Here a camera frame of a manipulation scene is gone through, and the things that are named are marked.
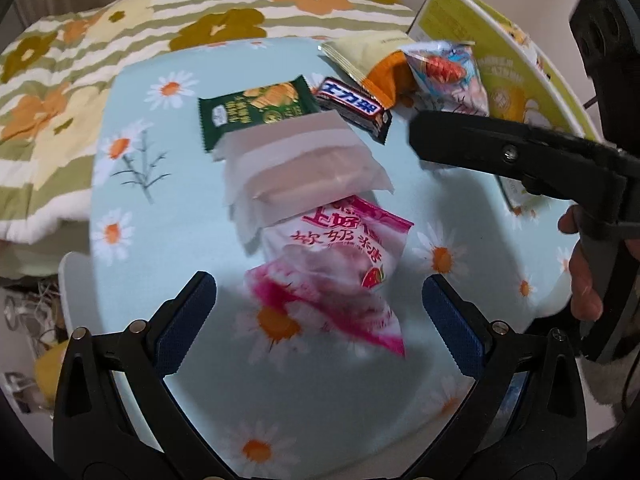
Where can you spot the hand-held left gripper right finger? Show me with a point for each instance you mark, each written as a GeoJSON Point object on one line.
{"type": "Point", "coordinates": [452, 330]}

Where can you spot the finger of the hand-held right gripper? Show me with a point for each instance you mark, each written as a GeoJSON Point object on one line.
{"type": "Point", "coordinates": [500, 147]}

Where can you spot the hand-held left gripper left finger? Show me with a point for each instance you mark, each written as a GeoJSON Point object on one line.
{"type": "Point", "coordinates": [185, 330]}

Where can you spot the yellow-green cardboard box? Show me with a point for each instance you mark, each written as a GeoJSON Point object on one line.
{"type": "Point", "coordinates": [505, 60]}

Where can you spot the pink white candy packet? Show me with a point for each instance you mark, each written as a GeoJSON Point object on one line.
{"type": "Point", "coordinates": [340, 265]}

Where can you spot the white translucent snack packet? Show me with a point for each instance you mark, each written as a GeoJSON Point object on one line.
{"type": "Point", "coordinates": [300, 160]}

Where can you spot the person's right hand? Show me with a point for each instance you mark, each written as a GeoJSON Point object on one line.
{"type": "Point", "coordinates": [582, 280]}

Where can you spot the white red blue snack packet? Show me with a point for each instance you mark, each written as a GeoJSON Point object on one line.
{"type": "Point", "coordinates": [445, 77]}

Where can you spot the orange snack packet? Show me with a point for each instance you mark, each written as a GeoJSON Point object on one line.
{"type": "Point", "coordinates": [390, 80]}

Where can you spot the yellow rounded object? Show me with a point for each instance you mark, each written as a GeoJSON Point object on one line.
{"type": "Point", "coordinates": [50, 370]}

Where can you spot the light blue daisy tablecloth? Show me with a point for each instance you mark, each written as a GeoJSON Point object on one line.
{"type": "Point", "coordinates": [175, 185]}

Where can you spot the black chocolate bar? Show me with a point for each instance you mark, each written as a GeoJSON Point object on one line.
{"type": "Point", "coordinates": [350, 105]}

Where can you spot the pale yellow snack packet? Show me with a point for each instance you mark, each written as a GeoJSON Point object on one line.
{"type": "Point", "coordinates": [365, 52]}

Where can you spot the green snack packet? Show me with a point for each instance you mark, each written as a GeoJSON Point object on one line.
{"type": "Point", "coordinates": [250, 105]}

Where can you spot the floral striped blanket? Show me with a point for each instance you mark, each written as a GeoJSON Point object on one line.
{"type": "Point", "coordinates": [50, 135]}

